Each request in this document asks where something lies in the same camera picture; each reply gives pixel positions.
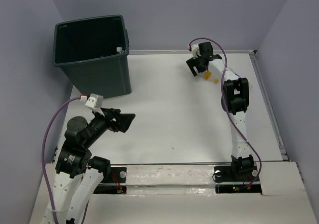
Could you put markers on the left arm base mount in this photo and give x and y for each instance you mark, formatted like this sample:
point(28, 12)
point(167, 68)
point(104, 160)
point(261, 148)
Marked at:
point(115, 183)

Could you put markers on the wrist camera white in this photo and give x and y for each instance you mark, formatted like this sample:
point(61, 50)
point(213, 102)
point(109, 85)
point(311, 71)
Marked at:
point(93, 102)
point(194, 49)

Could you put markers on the small bottle yellow cap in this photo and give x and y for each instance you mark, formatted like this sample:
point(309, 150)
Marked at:
point(210, 77)

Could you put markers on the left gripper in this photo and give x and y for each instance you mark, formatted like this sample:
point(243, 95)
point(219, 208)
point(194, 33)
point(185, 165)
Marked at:
point(124, 120)

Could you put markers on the white foam strip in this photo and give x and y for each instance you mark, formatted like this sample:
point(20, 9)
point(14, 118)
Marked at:
point(142, 180)

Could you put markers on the dark green plastic bin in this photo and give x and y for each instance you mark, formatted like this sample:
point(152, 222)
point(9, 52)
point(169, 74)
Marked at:
point(85, 51)

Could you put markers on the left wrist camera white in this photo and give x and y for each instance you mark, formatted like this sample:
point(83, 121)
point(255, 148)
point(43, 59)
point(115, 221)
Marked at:
point(93, 102)

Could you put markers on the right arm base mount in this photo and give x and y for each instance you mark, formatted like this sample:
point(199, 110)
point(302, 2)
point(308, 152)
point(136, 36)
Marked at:
point(226, 183)

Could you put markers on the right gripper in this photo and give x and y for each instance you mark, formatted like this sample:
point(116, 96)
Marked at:
point(192, 62)

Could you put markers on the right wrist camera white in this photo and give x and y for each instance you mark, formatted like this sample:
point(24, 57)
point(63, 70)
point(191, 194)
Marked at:
point(194, 49)

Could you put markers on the clear bottle blue label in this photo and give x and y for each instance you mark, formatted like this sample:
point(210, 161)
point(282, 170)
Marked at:
point(250, 86)

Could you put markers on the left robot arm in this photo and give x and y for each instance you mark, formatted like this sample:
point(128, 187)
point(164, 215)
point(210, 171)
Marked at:
point(77, 172)

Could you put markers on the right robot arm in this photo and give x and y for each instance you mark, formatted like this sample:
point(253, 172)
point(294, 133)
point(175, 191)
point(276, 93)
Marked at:
point(235, 102)

